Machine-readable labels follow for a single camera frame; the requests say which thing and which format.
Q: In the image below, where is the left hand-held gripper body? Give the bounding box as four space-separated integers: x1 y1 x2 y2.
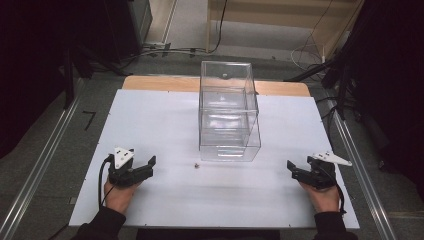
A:
107 146 142 188

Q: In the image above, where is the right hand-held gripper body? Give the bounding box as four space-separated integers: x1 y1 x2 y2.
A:
306 151 353 191

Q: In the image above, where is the person's left hand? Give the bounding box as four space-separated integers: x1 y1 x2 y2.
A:
103 179 143 215

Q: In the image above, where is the person's right hand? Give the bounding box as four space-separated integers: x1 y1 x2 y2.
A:
299 181 342 214

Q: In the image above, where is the black hex key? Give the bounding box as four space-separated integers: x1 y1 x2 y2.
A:
82 110 97 132

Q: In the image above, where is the clear acrylic drawer box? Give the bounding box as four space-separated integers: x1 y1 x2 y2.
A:
198 60 262 163

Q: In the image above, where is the black metal stand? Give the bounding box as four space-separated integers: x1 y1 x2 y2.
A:
59 43 133 109
283 49 359 121

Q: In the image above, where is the dark cabinet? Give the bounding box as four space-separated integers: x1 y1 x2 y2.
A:
71 0 154 64

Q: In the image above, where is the light wooden shelf unit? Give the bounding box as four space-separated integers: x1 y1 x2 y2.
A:
205 0 366 61

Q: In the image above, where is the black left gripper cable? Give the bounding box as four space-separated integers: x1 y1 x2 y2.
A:
97 154 116 211

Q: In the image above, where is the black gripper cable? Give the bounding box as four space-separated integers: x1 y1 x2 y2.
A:
334 182 347 215
97 154 116 211

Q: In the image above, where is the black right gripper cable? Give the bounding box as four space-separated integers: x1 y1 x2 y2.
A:
334 182 347 215

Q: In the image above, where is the aluminium floor rail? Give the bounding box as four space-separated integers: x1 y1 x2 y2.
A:
0 96 82 240
328 99 399 240

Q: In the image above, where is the white floor cable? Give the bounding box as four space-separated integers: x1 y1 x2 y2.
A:
290 41 326 72

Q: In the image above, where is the black floor cable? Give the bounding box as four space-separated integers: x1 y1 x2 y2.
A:
121 0 229 66

